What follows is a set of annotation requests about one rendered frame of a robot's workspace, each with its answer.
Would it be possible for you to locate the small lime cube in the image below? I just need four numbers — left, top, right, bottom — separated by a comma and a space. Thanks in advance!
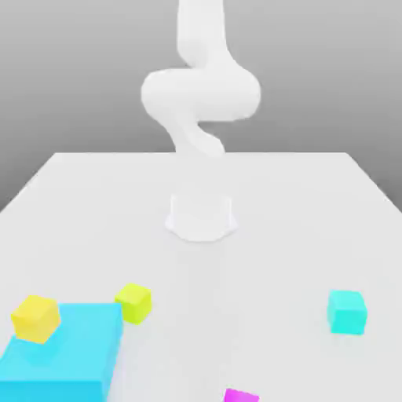
114, 282, 153, 326

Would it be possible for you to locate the small turquoise cube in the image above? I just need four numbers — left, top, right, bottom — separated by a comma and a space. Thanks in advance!
326, 289, 369, 336

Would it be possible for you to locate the small magenta cube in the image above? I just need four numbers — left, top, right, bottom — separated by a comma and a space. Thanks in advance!
223, 388, 261, 402

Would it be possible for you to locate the small yellow cube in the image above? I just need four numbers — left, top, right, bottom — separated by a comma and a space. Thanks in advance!
10, 294, 61, 345

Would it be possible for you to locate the large light blue box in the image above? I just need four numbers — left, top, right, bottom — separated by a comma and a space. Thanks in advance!
0, 302, 124, 402

